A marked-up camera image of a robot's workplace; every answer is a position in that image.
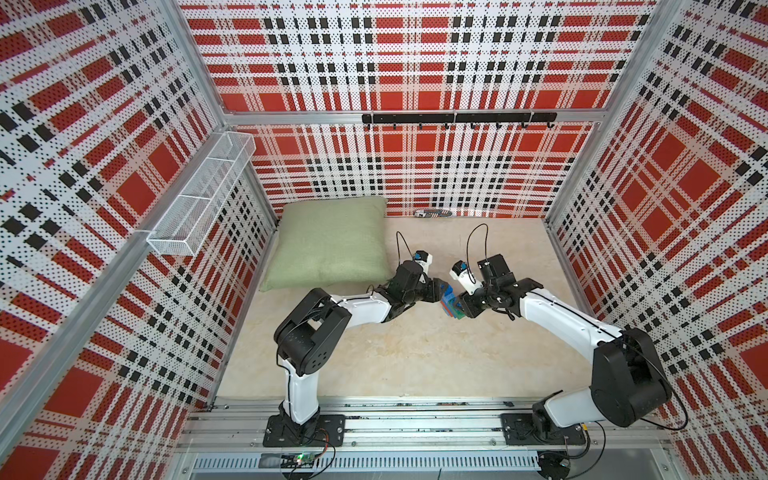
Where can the blue lego brick front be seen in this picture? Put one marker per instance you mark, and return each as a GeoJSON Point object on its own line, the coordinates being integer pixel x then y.
{"type": "Point", "coordinates": [448, 296]}

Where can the blue long lego brick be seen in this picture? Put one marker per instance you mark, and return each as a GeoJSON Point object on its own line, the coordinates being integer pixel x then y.
{"type": "Point", "coordinates": [447, 308]}

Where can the green cushion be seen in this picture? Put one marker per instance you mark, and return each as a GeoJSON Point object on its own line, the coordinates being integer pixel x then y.
{"type": "Point", "coordinates": [326, 242]}

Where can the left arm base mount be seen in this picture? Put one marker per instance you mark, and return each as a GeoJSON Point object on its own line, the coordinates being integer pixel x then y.
{"type": "Point", "coordinates": [320, 430]}

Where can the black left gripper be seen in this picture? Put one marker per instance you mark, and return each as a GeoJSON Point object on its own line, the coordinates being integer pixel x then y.
{"type": "Point", "coordinates": [434, 293]}

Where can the green lego brick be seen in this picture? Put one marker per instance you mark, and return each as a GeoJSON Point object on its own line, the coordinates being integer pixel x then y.
{"type": "Point", "coordinates": [458, 313]}

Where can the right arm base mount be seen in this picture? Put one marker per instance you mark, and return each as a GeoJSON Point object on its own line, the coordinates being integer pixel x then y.
{"type": "Point", "coordinates": [534, 427]}

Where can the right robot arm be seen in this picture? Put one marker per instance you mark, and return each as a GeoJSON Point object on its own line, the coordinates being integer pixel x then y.
{"type": "Point", "coordinates": [627, 380]}

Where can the green circuit board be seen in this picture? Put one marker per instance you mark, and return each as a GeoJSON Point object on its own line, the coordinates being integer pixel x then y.
{"type": "Point", "coordinates": [297, 461]}

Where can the white wire basket shelf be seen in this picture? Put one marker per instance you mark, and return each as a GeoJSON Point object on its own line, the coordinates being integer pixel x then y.
{"type": "Point", "coordinates": [185, 225]}

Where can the black hook rail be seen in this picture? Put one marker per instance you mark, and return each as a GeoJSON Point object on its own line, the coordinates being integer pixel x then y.
{"type": "Point", "coordinates": [421, 119]}

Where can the flag print rolled pouch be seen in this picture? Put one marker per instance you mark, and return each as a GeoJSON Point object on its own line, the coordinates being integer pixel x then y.
{"type": "Point", "coordinates": [433, 213]}

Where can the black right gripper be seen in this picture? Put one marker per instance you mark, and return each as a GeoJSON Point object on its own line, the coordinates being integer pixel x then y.
{"type": "Point", "coordinates": [468, 307]}

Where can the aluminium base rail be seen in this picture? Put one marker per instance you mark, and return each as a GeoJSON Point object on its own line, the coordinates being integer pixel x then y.
{"type": "Point", "coordinates": [424, 438]}

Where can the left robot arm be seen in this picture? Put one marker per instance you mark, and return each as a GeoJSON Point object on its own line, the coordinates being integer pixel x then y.
{"type": "Point", "coordinates": [308, 336]}

